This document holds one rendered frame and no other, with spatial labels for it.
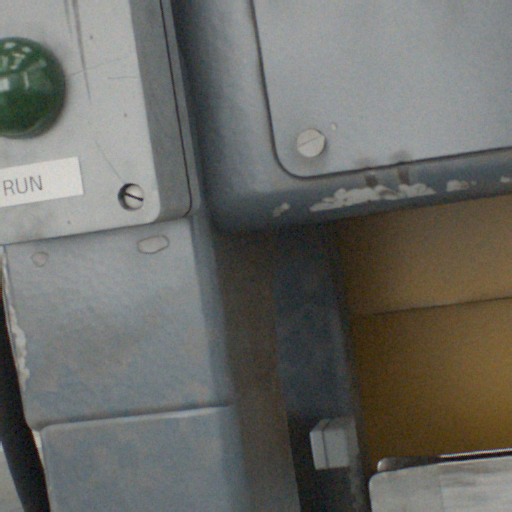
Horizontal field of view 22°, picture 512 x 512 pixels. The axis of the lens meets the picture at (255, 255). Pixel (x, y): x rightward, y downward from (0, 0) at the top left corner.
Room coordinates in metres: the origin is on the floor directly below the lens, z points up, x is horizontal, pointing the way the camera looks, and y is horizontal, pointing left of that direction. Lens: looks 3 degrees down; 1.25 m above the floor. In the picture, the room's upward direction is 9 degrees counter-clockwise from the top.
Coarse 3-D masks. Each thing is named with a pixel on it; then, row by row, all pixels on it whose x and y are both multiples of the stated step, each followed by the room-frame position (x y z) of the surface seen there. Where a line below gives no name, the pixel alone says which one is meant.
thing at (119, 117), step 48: (0, 0) 0.39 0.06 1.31; (48, 0) 0.39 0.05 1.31; (96, 0) 0.39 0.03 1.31; (144, 0) 0.40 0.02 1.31; (48, 48) 0.39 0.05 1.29; (96, 48) 0.39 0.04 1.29; (144, 48) 0.39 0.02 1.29; (96, 96) 0.39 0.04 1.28; (144, 96) 0.39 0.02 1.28; (0, 144) 0.40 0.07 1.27; (48, 144) 0.39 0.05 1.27; (96, 144) 0.39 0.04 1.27; (144, 144) 0.39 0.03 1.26; (96, 192) 0.39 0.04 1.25; (144, 192) 0.39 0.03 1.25; (192, 192) 0.42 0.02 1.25; (0, 240) 0.40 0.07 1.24
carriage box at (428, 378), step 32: (352, 320) 0.72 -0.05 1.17; (384, 320) 0.71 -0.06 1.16; (416, 320) 0.71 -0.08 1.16; (448, 320) 0.71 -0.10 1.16; (480, 320) 0.70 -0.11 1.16; (384, 352) 0.72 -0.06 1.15; (416, 352) 0.71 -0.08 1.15; (448, 352) 0.71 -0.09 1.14; (480, 352) 0.70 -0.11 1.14; (384, 384) 0.72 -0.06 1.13; (416, 384) 0.71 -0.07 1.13; (448, 384) 0.71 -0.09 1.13; (480, 384) 0.70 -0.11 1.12; (384, 416) 0.72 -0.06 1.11; (416, 416) 0.71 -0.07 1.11; (448, 416) 0.71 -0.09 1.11; (480, 416) 0.70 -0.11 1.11; (384, 448) 0.72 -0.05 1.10; (416, 448) 0.71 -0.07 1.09; (448, 448) 0.71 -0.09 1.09; (480, 448) 0.70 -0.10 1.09
